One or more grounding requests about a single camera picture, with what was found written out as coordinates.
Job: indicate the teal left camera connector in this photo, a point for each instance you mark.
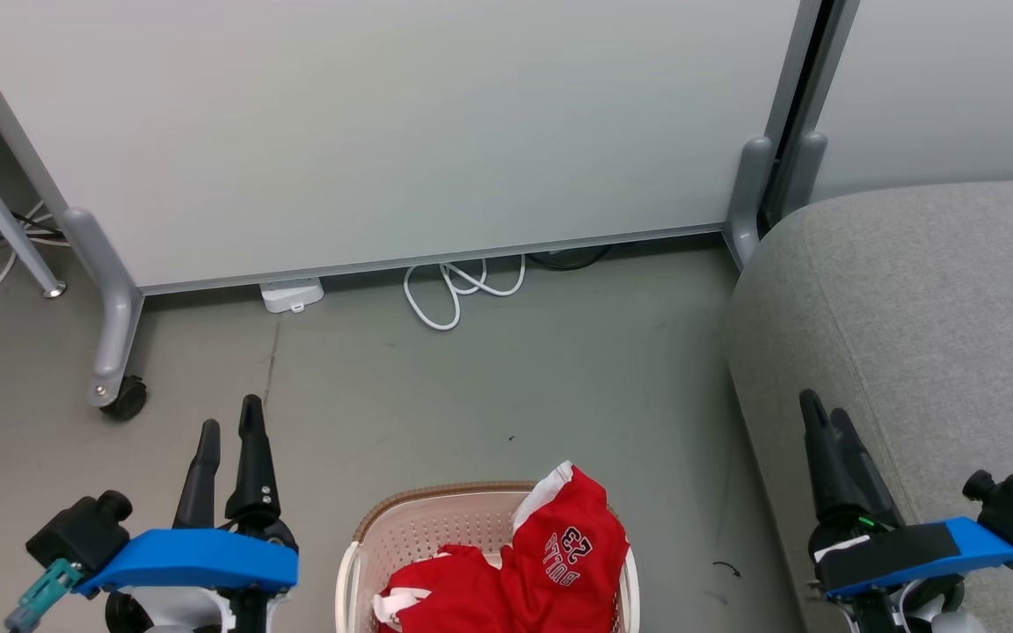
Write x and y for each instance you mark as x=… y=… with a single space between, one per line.
x=40 y=593

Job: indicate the grey partition foot with caster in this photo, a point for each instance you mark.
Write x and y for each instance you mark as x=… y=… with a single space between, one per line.
x=111 y=290

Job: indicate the plain red garment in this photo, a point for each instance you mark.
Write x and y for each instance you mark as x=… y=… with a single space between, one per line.
x=449 y=589

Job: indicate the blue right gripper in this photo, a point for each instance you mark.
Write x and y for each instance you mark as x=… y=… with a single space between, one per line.
x=898 y=554

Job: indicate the wide white partition panel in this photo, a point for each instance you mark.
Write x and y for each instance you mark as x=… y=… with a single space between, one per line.
x=383 y=123

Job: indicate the cream plastic laundry basket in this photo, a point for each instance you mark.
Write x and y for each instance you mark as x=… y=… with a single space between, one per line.
x=419 y=532

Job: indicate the short grey partition foot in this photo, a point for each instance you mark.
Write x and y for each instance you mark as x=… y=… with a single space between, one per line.
x=808 y=167
x=748 y=198

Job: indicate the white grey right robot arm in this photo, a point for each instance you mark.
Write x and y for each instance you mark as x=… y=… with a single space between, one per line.
x=920 y=611

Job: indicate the red jersey with number print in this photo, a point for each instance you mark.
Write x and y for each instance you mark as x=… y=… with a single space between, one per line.
x=572 y=554

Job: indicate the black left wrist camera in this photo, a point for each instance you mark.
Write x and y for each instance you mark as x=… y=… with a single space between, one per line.
x=80 y=532

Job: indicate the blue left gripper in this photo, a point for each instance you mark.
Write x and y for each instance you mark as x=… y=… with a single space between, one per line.
x=199 y=561

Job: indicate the narrow white partition panel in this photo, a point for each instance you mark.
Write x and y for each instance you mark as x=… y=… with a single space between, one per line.
x=946 y=79

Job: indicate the small black floor scrap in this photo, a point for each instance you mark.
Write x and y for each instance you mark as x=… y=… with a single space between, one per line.
x=729 y=567

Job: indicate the grey fabric sofa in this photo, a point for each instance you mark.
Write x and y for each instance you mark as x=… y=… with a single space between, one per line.
x=929 y=334

